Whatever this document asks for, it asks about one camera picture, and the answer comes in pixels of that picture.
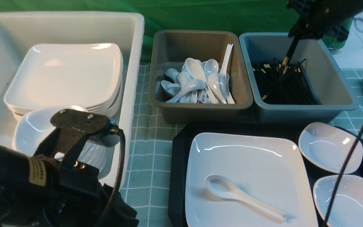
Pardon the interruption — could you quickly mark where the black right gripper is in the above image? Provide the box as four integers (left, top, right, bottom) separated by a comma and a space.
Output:
287, 0, 363, 40

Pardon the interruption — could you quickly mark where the white small bowl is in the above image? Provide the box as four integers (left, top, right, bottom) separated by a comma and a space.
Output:
298, 122, 356, 174
313, 174, 363, 227

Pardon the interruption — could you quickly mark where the large white square plate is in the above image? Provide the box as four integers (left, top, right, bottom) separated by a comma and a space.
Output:
185, 132, 319, 227

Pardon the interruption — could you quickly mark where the white ceramic spoon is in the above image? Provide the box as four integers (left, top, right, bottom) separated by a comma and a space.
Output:
205, 174, 287, 222

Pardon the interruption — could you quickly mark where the black chopsticks pair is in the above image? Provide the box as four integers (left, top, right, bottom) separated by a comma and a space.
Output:
280, 36, 300, 77

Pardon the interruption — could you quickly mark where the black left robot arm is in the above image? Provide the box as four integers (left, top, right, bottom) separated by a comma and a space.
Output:
0, 145, 113, 227

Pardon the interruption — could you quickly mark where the green backdrop cloth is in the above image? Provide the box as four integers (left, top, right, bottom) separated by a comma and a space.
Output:
0, 0, 299, 62

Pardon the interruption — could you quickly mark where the grey-blue plastic bin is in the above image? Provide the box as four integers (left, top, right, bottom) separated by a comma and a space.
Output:
239, 32, 359, 125

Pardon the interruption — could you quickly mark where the pile of black chopsticks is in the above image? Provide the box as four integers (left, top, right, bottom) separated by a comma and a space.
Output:
252, 58, 321, 105

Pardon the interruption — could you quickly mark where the pile of white spoons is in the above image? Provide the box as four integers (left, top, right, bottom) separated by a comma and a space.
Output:
154, 44, 236, 104

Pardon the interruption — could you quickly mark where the brown plastic bin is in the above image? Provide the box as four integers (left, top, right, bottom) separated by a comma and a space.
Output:
148, 30, 254, 124

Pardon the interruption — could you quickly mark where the green checked tablecloth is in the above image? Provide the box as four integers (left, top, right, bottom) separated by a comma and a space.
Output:
121, 63, 363, 227

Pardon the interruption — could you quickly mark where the stack of white square plates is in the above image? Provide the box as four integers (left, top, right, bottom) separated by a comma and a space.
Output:
4, 43, 123, 117

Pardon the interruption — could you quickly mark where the stack of white bowls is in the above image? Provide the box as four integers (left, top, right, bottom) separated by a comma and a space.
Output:
12, 105, 106, 171

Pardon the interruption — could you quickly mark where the large white plastic tub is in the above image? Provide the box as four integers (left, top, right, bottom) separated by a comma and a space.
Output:
0, 12, 145, 189

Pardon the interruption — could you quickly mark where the black cable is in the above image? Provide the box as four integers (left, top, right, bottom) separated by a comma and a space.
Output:
322, 90, 363, 227

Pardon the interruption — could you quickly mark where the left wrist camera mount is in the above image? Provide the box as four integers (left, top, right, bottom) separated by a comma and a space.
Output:
34, 109, 125, 173

